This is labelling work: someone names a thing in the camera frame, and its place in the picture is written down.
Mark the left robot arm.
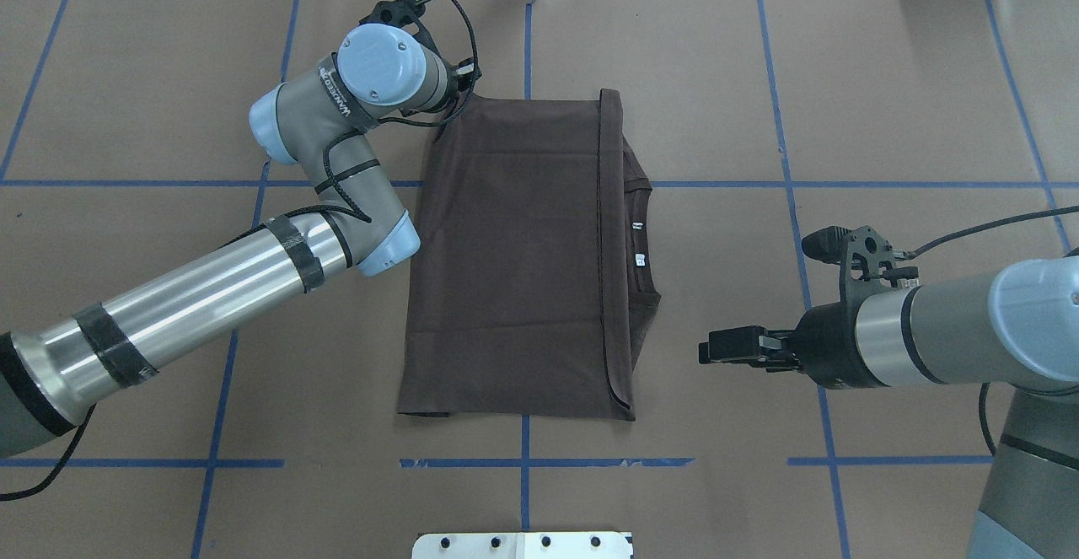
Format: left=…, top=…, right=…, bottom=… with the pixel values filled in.
left=3, top=21, right=481, bottom=458

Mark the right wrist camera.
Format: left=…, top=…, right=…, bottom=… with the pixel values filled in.
left=801, top=224, right=920, bottom=306

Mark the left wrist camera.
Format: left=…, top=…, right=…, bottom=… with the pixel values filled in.
left=358, top=0, right=439, bottom=53

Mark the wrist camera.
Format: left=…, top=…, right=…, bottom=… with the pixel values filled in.
left=801, top=224, right=920, bottom=306
left=358, top=0, right=439, bottom=53

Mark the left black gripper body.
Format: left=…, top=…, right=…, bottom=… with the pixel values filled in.
left=443, top=58, right=482, bottom=117

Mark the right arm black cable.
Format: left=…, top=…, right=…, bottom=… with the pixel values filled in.
left=910, top=205, right=1079, bottom=459

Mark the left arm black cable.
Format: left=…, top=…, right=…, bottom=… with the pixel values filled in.
left=0, top=0, right=481, bottom=501

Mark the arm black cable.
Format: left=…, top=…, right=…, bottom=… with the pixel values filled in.
left=0, top=0, right=481, bottom=501
left=910, top=205, right=1079, bottom=459

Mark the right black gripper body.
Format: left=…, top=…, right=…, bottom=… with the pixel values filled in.
left=787, top=303, right=868, bottom=390

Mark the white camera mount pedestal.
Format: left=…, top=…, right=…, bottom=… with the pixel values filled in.
left=410, top=531, right=636, bottom=558

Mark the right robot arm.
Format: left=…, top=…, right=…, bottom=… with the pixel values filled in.
left=698, top=255, right=1078, bottom=558

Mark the dark brown t-shirt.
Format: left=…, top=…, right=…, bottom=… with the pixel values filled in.
left=396, top=88, right=663, bottom=422

